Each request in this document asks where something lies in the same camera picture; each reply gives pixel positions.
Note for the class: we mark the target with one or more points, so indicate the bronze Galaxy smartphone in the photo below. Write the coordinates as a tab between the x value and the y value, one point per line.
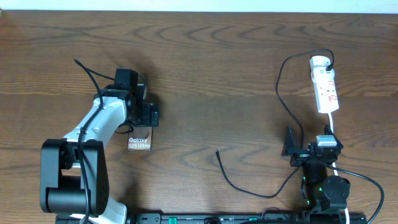
140	139

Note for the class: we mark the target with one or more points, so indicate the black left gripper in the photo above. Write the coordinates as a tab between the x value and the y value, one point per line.
150	115

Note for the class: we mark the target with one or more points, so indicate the white charger adapter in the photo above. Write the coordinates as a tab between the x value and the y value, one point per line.
319	61

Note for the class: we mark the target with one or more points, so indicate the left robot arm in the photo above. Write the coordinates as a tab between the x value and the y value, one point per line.
74	182

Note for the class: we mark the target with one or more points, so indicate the white power strip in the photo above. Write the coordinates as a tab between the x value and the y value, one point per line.
325	89

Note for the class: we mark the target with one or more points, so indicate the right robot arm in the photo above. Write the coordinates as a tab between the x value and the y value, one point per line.
326	194

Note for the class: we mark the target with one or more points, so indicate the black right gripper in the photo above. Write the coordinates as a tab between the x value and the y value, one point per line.
301	156

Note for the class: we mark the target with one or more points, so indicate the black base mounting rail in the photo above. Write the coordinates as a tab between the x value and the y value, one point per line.
268	217

